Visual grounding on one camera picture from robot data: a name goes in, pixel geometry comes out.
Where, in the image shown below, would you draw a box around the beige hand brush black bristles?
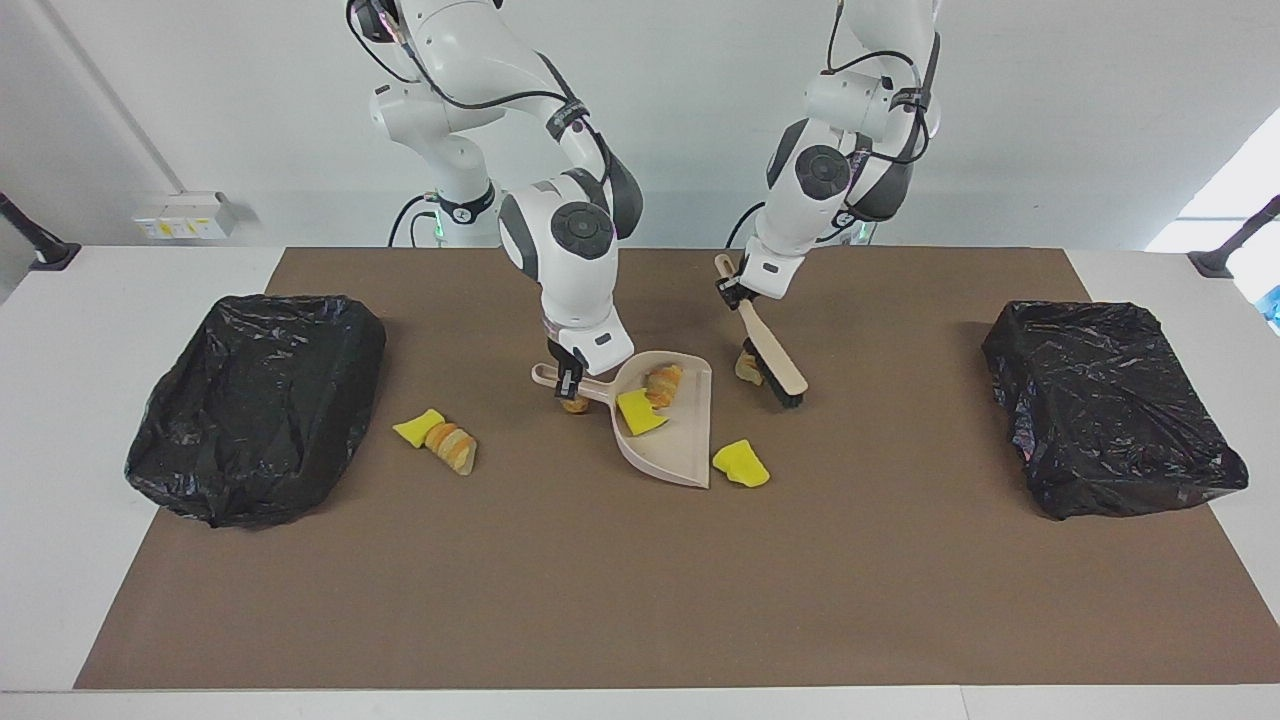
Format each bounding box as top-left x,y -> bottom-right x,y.
714,253 -> 809,411

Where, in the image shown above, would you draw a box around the notched yellow sponge piece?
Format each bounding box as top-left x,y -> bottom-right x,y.
616,389 -> 670,437

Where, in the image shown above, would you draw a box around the beige plastic dustpan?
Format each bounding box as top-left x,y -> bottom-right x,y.
531,349 -> 714,491

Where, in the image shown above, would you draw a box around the black bag lined bin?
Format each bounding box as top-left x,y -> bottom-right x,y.
981,300 -> 1250,521
125,293 -> 387,529

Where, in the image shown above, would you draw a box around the brown table mat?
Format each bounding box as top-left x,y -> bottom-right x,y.
75,247 -> 1280,691

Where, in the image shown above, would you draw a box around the black left base cable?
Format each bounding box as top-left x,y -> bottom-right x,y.
725,198 -> 776,249

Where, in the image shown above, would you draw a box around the black base cable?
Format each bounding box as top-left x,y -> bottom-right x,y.
725,198 -> 776,249
388,193 -> 441,248

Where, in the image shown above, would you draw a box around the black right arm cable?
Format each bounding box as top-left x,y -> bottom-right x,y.
345,0 -> 616,181

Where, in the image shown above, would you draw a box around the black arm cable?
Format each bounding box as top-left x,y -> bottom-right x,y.
825,0 -> 943,166
345,0 -> 616,181

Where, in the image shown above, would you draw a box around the black right base cable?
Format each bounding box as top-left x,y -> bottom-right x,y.
388,193 -> 441,248

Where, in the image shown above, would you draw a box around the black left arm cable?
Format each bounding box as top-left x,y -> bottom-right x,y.
825,0 -> 943,166

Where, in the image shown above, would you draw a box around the white wall socket box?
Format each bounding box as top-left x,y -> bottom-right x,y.
133,191 -> 241,241

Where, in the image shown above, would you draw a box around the black camera stand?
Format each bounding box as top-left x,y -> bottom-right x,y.
0,192 -> 83,272
1188,195 -> 1280,279

